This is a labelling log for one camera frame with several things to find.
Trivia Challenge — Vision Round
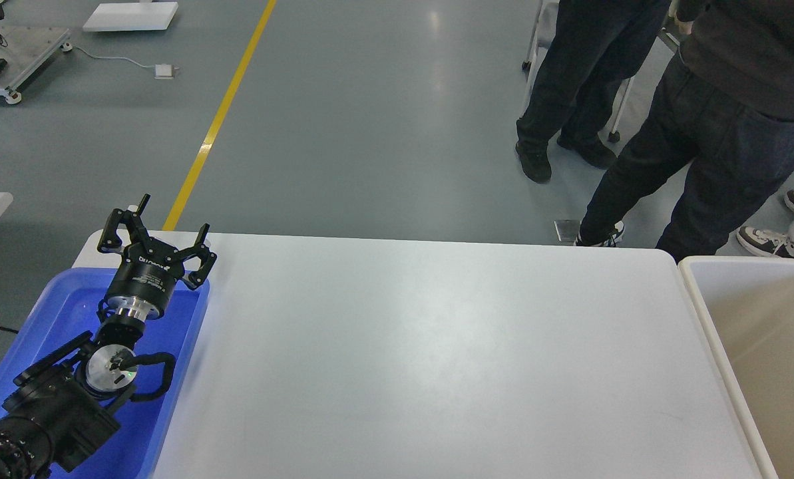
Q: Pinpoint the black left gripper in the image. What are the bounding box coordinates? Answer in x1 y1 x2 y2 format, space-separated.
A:
97 194 217 321

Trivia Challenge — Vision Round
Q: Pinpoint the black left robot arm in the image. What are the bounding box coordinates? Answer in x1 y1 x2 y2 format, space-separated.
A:
0 194 217 478

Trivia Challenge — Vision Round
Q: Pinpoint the blue plastic bin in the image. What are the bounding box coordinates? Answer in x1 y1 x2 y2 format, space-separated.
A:
0 269 209 478

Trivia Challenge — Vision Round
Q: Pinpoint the metal wheeled cart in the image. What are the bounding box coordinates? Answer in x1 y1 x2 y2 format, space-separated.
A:
0 1 73 105

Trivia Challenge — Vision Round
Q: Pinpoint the white flat board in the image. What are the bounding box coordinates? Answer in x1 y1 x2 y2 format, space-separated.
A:
81 1 178 31

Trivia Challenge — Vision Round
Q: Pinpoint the metal floor plate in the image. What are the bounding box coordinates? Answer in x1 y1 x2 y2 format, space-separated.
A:
554 219 580 243

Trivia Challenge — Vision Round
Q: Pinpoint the person in black trousers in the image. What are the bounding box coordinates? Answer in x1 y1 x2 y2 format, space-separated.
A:
514 0 670 184

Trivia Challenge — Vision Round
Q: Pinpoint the person in dark jeans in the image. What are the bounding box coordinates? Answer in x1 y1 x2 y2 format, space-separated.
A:
575 1 794 261

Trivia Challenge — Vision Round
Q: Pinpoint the beige plastic bin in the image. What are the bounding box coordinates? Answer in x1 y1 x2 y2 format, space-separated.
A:
679 257 794 478

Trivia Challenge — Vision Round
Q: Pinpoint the white power adapter with cable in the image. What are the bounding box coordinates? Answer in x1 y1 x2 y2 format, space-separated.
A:
73 45 180 80

